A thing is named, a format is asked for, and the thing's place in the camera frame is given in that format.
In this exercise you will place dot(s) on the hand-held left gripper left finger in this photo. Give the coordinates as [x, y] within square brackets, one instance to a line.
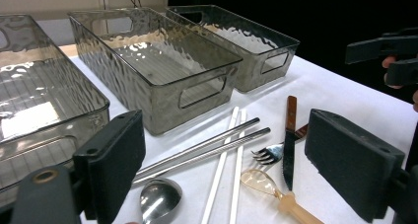
[111, 158]

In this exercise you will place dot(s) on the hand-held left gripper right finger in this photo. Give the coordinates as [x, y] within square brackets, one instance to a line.
[351, 164]

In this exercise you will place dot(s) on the steel spoon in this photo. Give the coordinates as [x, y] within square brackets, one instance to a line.
[161, 199]

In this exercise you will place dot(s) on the dark chopstick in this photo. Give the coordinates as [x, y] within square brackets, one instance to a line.
[203, 145]
[215, 181]

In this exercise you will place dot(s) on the smoky clear plastic bin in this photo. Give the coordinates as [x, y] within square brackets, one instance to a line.
[249, 43]
[33, 86]
[157, 62]

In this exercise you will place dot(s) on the white table cover board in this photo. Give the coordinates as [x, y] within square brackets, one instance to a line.
[345, 95]

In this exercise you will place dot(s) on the black curtain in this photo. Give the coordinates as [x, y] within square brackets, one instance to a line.
[295, 13]

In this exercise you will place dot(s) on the beige wooden desk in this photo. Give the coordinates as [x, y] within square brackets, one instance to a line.
[49, 0]

